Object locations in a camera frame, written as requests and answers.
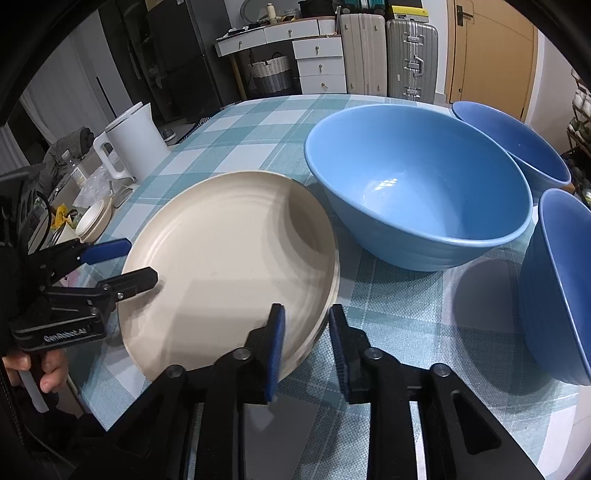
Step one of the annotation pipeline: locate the woven laundry basket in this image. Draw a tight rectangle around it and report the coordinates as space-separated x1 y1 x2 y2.
248 54 294 96

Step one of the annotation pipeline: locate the white vanity desk with drawers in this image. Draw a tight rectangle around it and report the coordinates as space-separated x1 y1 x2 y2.
215 18 348 96

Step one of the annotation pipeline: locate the clear bubble wrap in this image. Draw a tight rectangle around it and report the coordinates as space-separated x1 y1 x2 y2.
75 165 122 205

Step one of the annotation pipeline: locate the black refrigerator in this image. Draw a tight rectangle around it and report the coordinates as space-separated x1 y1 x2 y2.
147 0 223 121

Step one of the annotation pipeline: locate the cream suitcase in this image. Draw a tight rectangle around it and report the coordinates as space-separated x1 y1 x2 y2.
339 13 389 97

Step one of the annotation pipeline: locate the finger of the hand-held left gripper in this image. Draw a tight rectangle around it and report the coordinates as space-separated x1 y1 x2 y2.
28 238 133 278
41 267 158 309

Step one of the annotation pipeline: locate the wooden door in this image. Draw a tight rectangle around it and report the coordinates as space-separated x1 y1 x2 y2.
445 0 539 121

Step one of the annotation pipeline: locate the person's left hand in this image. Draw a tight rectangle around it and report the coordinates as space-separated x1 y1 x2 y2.
2 348 71 396

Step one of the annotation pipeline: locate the teal checked tablecloth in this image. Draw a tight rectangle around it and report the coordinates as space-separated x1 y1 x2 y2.
78 95 591 480

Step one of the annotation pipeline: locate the oval vanity mirror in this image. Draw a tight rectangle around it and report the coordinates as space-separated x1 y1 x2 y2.
242 0 302 24

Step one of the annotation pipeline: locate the blue bowl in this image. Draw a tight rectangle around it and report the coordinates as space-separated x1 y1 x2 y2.
451 100 573 206
304 104 533 272
518 188 591 386

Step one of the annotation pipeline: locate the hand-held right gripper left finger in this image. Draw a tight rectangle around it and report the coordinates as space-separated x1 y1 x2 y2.
106 303 287 480

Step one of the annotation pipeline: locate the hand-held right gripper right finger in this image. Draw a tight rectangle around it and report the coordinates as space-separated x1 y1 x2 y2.
328 305 546 480

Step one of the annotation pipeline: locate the white electric kettle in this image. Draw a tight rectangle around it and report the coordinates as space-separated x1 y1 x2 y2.
93 102 172 182

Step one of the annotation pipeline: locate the cream round plate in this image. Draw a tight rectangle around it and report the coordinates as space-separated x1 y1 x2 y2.
277 258 342 384
117 170 338 383
295 240 341 365

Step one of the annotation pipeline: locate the yellow and black shoe box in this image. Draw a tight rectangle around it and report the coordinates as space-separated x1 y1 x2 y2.
388 0 424 20

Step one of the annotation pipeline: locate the silver suitcase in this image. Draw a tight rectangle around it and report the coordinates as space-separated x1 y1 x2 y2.
385 18 439 100

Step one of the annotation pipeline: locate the wooden shoe rack with shoes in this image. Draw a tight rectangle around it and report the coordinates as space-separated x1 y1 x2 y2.
564 69 591 197

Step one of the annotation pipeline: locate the teal suitcase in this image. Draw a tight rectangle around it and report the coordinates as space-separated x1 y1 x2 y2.
344 0 389 14

